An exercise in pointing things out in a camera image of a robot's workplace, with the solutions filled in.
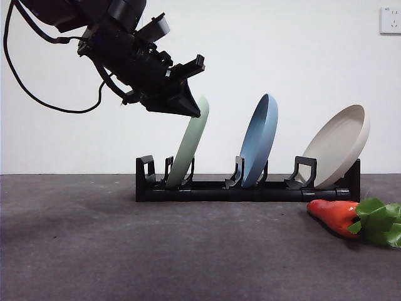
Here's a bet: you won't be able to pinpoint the black plastic plate rack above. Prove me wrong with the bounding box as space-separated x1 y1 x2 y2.
135 155 362 203

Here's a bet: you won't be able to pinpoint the blue round plate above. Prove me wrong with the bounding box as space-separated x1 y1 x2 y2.
239 93 279 189

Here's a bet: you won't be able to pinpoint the pale green round plate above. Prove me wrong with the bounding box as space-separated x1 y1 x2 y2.
165 95 210 189

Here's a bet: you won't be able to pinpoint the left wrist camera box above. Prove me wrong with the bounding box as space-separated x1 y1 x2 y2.
136 12 172 43

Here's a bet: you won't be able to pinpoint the orange toy carrot green leaves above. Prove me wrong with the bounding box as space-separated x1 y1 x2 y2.
306 197 401 249

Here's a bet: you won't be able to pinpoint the white wall socket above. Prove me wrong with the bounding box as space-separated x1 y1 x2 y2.
380 6 401 34

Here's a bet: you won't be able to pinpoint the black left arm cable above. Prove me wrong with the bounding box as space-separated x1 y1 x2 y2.
3 0 109 114

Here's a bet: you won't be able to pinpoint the beige round plate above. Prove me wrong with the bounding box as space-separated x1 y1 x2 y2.
302 104 371 190

